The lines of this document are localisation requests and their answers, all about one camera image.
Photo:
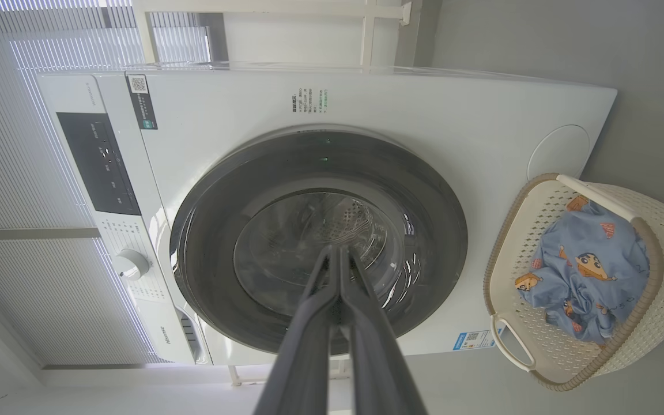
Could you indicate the printed text label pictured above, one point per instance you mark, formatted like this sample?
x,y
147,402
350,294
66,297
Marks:
x,y
309,100

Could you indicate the white metal rack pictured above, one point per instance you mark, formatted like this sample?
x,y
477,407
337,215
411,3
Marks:
x,y
366,8

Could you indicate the white washer control knob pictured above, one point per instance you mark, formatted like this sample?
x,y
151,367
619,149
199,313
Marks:
x,y
131,264

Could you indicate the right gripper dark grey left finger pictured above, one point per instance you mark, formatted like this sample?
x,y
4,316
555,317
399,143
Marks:
x,y
303,357

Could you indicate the blue cartoon print garment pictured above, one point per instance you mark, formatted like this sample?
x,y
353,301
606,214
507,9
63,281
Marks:
x,y
597,230
574,311

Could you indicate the round white filter cover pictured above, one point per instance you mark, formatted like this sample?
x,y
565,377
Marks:
x,y
559,151

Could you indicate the white front-load washing machine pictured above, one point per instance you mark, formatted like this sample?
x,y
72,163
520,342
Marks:
x,y
424,115

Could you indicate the white detergent drawer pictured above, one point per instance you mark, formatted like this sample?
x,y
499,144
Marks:
x,y
162,328

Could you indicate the black washer display panel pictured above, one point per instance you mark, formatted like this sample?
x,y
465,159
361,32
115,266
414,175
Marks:
x,y
98,164

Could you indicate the dark QR code sticker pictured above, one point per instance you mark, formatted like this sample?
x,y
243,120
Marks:
x,y
142,102

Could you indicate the blue energy label sticker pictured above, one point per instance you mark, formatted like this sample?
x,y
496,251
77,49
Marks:
x,y
476,340

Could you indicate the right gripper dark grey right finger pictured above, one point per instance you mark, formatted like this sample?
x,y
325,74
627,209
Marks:
x,y
378,369

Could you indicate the round dark glass washer door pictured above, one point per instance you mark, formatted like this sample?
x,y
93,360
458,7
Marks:
x,y
217,230

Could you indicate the white window blinds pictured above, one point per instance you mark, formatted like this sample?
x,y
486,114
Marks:
x,y
15,144

